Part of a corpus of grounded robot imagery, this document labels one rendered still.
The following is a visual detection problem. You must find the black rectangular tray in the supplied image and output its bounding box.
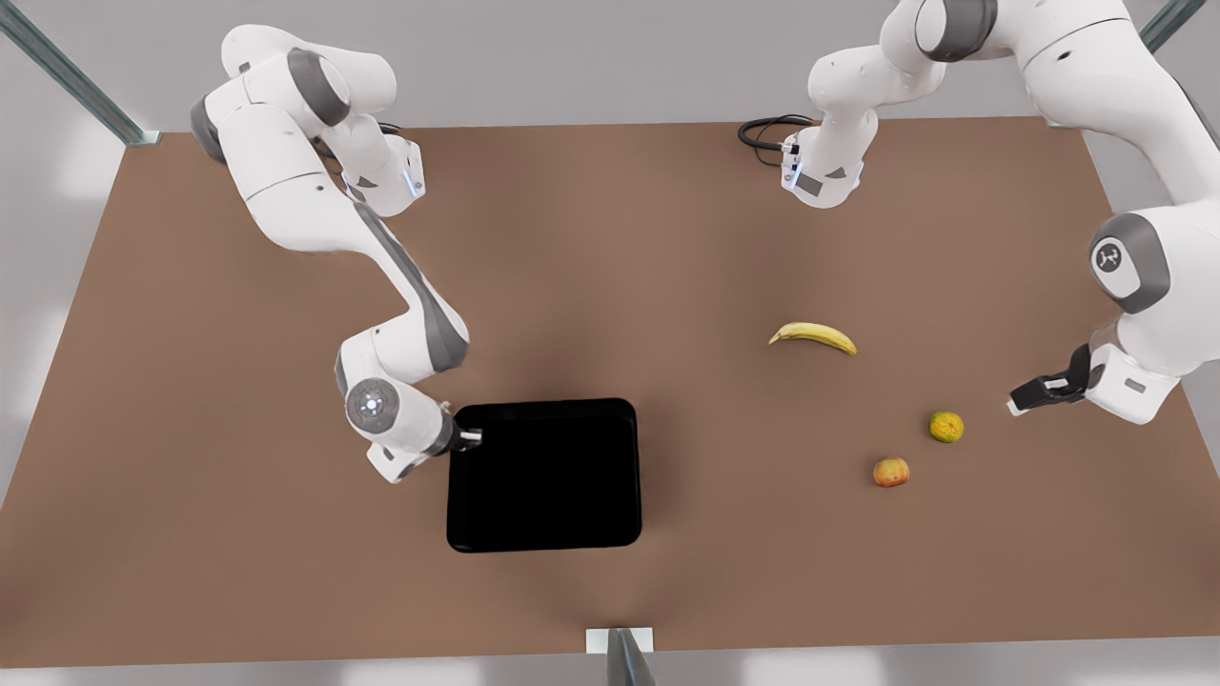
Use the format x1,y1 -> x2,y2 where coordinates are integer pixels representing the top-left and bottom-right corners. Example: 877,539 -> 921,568
446,397 -> 643,555

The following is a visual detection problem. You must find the yellow banana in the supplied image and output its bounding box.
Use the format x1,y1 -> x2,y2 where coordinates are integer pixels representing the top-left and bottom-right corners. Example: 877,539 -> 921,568
768,322 -> 859,357

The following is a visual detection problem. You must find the black cable loop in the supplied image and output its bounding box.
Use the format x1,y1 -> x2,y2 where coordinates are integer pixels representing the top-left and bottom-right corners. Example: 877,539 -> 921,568
738,114 -> 817,169

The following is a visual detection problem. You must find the silver frame post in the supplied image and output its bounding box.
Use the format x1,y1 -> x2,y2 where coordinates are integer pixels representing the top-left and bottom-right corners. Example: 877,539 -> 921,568
0,0 -> 163,148
1138,0 -> 1210,55
585,626 -> 657,686

